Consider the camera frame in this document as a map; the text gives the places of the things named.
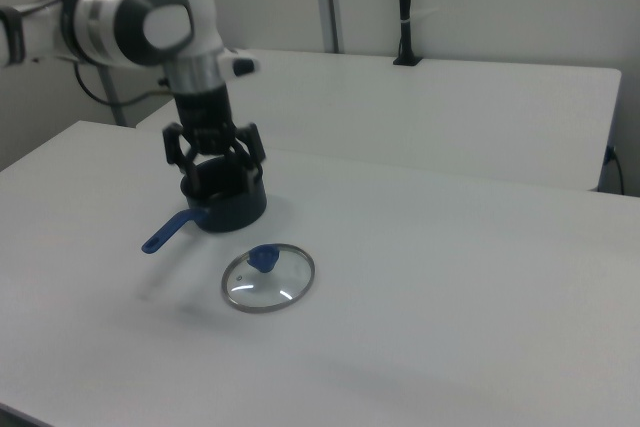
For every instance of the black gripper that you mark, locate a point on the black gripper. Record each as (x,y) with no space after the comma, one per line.
(202,117)

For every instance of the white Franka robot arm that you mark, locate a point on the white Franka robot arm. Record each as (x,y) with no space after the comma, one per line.
(150,12)

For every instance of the glass lid with blue knob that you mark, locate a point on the glass lid with blue knob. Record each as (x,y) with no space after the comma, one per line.
(268,278)

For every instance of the white adjacent table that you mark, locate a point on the white adjacent table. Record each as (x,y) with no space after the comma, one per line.
(425,112)

